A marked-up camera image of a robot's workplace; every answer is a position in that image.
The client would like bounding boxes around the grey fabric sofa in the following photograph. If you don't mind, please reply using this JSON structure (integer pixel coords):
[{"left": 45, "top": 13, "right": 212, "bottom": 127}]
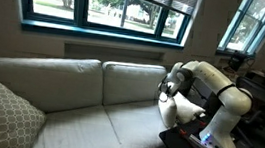
[{"left": 0, "top": 47, "right": 211, "bottom": 148}]

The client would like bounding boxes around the grey drawer cabinet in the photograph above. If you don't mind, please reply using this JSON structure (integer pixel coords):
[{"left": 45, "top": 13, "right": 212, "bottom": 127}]
[{"left": 186, "top": 75, "right": 222, "bottom": 117}]

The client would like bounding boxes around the orange black bar clamp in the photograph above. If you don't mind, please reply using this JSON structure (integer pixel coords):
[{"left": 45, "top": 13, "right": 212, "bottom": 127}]
[
  {"left": 177, "top": 126, "right": 190, "bottom": 138},
  {"left": 194, "top": 113, "right": 208, "bottom": 128}
]

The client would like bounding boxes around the black office chair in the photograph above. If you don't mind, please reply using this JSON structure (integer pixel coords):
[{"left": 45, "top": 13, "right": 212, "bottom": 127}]
[{"left": 230, "top": 75, "right": 265, "bottom": 130}]

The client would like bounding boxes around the black camera on stand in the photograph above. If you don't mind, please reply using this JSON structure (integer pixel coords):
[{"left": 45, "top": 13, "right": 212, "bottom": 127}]
[{"left": 227, "top": 53, "right": 255, "bottom": 74}]

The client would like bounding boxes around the teal framed side window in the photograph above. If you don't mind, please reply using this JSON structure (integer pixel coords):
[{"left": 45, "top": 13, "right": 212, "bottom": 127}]
[{"left": 215, "top": 0, "right": 265, "bottom": 61}]

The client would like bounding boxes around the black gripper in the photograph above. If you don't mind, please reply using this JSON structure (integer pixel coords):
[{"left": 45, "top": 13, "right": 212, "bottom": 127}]
[{"left": 157, "top": 78, "right": 178, "bottom": 104}]

